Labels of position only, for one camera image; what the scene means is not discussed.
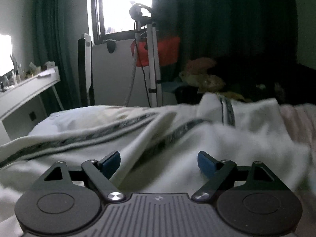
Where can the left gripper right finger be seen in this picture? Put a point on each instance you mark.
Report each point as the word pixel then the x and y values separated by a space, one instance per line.
pixel 250 199

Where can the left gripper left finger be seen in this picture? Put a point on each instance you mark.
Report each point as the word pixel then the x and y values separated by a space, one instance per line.
pixel 69 199

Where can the white zip-up jacket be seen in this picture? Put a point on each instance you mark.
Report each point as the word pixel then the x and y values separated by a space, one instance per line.
pixel 158 147

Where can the white dressing table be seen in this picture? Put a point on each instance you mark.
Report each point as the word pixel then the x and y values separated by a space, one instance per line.
pixel 22 107

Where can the white panel heater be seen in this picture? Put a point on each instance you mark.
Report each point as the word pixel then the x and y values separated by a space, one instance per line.
pixel 85 74

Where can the white cabinet under window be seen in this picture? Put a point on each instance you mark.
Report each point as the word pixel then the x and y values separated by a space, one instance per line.
pixel 112 76

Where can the lit vanity mirror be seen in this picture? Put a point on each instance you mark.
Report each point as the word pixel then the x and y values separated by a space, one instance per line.
pixel 6 64

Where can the dark green left curtain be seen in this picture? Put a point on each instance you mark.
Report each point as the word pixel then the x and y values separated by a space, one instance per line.
pixel 58 25

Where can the dark green curtain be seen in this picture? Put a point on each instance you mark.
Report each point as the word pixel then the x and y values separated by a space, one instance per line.
pixel 253 42
pixel 58 25

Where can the dark green right curtain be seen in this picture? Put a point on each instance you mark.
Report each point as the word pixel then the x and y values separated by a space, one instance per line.
pixel 253 42

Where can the red cloth on stand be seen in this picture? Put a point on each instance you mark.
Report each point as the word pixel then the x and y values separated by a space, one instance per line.
pixel 167 50

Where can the window with dark frame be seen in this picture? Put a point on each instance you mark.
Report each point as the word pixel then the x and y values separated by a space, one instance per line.
pixel 111 20

